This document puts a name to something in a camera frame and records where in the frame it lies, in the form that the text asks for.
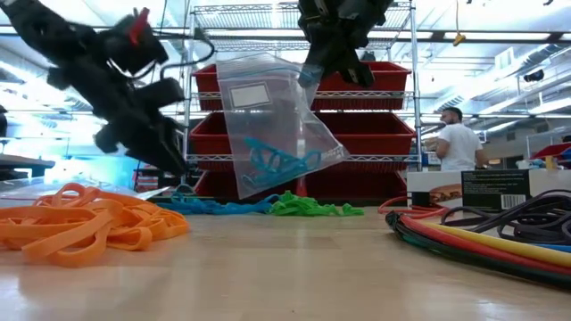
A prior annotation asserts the black rolling workbench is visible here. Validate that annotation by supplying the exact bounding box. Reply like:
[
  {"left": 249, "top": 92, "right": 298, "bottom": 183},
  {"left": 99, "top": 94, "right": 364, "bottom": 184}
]
[{"left": 0, "top": 153, "right": 57, "bottom": 176}]

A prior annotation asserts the orange rubber band pile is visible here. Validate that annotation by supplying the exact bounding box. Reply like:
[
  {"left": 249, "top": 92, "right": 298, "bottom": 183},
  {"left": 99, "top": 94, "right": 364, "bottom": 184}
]
[{"left": 0, "top": 182, "right": 191, "bottom": 268}]

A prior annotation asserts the metal wire shelf cart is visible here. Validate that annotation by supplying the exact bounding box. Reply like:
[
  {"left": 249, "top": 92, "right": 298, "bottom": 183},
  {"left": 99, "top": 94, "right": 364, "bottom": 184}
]
[{"left": 180, "top": 0, "right": 424, "bottom": 209}]

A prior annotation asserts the coloured tube bundle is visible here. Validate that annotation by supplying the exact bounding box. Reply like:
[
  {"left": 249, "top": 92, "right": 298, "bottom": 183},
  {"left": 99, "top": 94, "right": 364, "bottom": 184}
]
[{"left": 385, "top": 210, "right": 571, "bottom": 289}]

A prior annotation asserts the dark brown rubber band pile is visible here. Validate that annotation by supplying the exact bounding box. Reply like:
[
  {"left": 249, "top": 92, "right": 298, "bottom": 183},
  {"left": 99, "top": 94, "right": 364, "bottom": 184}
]
[{"left": 441, "top": 189, "right": 571, "bottom": 245}]

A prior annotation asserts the blue rubber band pile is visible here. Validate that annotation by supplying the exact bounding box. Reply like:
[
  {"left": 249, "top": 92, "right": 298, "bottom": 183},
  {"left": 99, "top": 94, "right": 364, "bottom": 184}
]
[{"left": 158, "top": 185, "right": 280, "bottom": 216}]

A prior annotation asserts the green rubber band pile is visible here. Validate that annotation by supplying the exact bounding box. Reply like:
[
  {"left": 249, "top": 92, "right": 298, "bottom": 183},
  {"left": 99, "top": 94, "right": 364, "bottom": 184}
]
[{"left": 267, "top": 190, "right": 365, "bottom": 218}]

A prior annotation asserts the white box hot dog print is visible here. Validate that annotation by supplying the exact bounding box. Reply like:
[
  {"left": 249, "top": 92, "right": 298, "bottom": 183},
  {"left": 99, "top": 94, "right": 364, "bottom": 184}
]
[{"left": 406, "top": 169, "right": 571, "bottom": 214}]

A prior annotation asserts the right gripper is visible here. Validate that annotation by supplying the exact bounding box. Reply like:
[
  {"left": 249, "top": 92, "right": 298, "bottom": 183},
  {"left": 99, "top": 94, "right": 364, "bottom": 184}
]
[{"left": 297, "top": 0, "right": 393, "bottom": 88}]

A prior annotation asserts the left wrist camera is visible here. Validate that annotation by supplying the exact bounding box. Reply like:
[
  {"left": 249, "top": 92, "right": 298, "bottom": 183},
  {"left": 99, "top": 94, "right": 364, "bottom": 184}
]
[{"left": 104, "top": 15, "right": 169, "bottom": 75}]

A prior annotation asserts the clear zip bag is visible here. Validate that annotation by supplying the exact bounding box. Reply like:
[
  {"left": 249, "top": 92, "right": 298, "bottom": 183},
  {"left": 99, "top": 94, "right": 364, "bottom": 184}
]
[{"left": 216, "top": 52, "right": 350, "bottom": 201}]

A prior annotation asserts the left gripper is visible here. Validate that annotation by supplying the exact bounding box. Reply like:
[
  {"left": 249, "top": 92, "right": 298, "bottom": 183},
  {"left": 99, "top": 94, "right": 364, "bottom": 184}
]
[{"left": 46, "top": 62, "right": 188, "bottom": 176}]

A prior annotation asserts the person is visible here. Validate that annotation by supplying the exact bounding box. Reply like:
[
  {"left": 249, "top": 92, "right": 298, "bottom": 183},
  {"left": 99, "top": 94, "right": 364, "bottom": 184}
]
[{"left": 434, "top": 106, "right": 487, "bottom": 173}]

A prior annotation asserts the red and blue object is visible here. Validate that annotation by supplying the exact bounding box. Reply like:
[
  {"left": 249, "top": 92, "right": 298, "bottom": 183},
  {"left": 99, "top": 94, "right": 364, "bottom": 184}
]
[{"left": 530, "top": 142, "right": 571, "bottom": 170}]

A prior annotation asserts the yellow hanging plug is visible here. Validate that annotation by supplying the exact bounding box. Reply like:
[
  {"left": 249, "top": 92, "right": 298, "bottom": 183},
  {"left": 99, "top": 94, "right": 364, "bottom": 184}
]
[{"left": 452, "top": 0, "right": 468, "bottom": 48}]

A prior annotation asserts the red plastic bin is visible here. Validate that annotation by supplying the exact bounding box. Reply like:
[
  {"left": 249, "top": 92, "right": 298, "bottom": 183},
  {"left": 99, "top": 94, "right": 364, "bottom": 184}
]
[
  {"left": 194, "top": 171, "right": 300, "bottom": 201},
  {"left": 303, "top": 111, "right": 416, "bottom": 174},
  {"left": 190, "top": 111, "right": 301, "bottom": 173},
  {"left": 304, "top": 171, "right": 408, "bottom": 201},
  {"left": 311, "top": 61, "right": 411, "bottom": 111},
  {"left": 192, "top": 64, "right": 224, "bottom": 111}
]

